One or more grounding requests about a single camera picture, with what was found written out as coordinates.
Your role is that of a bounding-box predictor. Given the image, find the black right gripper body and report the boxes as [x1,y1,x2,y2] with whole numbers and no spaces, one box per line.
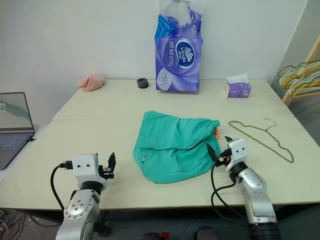
[215,148,234,169]

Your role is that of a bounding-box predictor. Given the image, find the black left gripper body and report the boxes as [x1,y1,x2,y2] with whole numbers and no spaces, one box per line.
[97,164,116,181]

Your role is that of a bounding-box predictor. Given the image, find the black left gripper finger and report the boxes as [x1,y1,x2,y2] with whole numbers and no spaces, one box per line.
[107,151,117,173]

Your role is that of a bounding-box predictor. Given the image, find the olive green wire hanger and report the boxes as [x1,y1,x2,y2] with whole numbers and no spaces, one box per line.
[228,118,295,165]

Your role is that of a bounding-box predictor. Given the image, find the teal green shorts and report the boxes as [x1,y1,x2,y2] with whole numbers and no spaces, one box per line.
[132,110,222,185]

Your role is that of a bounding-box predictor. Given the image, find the black table leg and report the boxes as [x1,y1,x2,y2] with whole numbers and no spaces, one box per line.
[98,210,114,239]

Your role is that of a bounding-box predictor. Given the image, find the small purple tissue pack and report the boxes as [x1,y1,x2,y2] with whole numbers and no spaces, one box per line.
[225,73,252,99]

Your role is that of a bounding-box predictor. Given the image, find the dark rounded shape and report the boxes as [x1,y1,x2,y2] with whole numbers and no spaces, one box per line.
[139,231,161,240]
[196,225,221,240]

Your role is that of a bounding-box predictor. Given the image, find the wooden clothes rack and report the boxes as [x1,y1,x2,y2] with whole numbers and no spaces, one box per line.
[282,32,320,109]

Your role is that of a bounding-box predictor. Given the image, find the pink crumpled cloth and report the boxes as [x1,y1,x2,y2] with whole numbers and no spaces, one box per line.
[75,72,107,93]

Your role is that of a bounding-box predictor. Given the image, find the black round puck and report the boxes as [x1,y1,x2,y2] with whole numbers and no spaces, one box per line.
[136,77,150,89]

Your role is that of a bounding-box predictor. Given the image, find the purple toilet paper pack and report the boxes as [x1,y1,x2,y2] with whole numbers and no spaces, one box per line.
[152,0,210,95]

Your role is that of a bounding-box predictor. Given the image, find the grey open laptop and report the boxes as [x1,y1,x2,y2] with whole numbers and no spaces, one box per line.
[0,91,36,171]

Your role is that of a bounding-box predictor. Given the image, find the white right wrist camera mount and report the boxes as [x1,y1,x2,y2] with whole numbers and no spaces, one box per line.
[225,138,248,174]

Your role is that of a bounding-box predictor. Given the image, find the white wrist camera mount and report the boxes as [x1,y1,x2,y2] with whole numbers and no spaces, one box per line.
[225,138,248,174]
[71,152,108,188]

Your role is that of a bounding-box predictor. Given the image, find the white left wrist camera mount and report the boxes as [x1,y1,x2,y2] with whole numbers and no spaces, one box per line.
[71,152,108,188]

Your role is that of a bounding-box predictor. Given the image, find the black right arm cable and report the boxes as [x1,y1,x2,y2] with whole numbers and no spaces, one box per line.
[210,149,251,229]

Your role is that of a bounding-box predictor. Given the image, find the grey floor cable bundle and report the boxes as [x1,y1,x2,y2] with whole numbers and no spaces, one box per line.
[0,208,26,240]

